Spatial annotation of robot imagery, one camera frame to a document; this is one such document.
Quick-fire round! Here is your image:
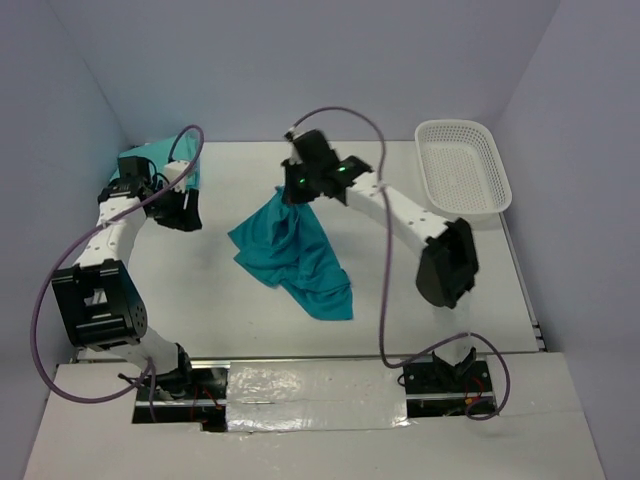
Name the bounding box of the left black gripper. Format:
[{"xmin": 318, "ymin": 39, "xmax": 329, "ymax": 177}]
[{"xmin": 149, "ymin": 180, "xmax": 204, "ymax": 233}]

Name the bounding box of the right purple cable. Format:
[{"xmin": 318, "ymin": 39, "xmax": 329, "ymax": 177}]
[{"xmin": 284, "ymin": 105, "xmax": 512, "ymax": 419}]

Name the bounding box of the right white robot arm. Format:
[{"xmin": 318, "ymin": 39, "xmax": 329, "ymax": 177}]
[{"xmin": 281, "ymin": 129, "xmax": 479, "ymax": 391}]

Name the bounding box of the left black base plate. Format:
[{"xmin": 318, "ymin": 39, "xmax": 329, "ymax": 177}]
[{"xmin": 132, "ymin": 367, "xmax": 229, "ymax": 433}]

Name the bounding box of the dark teal t shirt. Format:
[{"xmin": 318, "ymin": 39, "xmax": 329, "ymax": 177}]
[{"xmin": 228, "ymin": 186, "xmax": 354, "ymax": 321}]

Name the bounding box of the turquoise t shirt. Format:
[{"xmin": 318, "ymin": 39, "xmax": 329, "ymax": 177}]
[{"xmin": 118, "ymin": 134, "xmax": 199, "ymax": 176}]

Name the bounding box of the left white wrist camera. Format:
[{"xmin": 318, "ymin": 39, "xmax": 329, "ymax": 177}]
[{"xmin": 162, "ymin": 160, "xmax": 194, "ymax": 193}]

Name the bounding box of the white plastic laundry basket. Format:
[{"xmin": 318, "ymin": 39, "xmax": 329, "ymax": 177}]
[{"xmin": 414, "ymin": 119, "xmax": 512, "ymax": 221}]

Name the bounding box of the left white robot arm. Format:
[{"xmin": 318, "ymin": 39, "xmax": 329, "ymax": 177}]
[{"xmin": 51, "ymin": 156, "xmax": 202, "ymax": 399}]

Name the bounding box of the silver tape patch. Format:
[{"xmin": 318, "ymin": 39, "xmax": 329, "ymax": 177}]
[{"xmin": 226, "ymin": 360, "xmax": 409, "ymax": 433}]

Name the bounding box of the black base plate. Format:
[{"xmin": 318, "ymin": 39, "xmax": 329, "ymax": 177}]
[
  {"xmin": 132, "ymin": 367, "xmax": 229, "ymax": 433},
  {"xmin": 397, "ymin": 360, "xmax": 498, "ymax": 419}
]

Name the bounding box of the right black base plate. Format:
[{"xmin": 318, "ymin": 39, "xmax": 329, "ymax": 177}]
[{"xmin": 397, "ymin": 360, "xmax": 498, "ymax": 419}]

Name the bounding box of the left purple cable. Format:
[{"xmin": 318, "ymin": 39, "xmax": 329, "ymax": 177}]
[{"xmin": 30, "ymin": 124, "xmax": 206, "ymax": 426}]

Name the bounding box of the purple cable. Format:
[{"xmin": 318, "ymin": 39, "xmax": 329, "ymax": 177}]
[
  {"xmin": 30, "ymin": 124, "xmax": 206, "ymax": 426},
  {"xmin": 284, "ymin": 105, "xmax": 512, "ymax": 419}
]

